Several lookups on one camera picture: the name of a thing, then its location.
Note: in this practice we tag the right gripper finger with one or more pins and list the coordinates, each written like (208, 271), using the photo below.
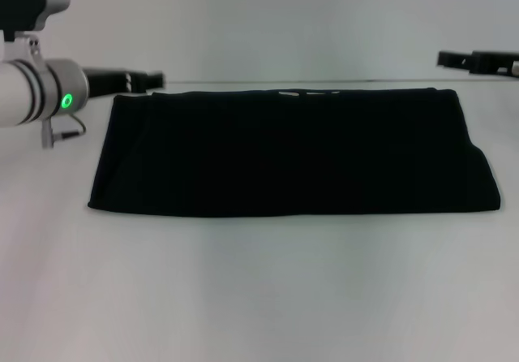
(452, 59)

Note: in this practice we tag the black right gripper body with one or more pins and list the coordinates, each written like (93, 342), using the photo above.
(494, 62)

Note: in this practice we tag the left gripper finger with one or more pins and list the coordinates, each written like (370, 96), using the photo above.
(152, 80)

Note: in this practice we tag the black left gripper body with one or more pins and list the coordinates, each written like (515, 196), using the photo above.
(107, 81)

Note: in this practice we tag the black t-shirt with FREE print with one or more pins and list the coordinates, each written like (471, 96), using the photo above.
(284, 155)

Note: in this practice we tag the left wrist camera housing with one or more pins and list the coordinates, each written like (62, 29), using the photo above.
(28, 1)

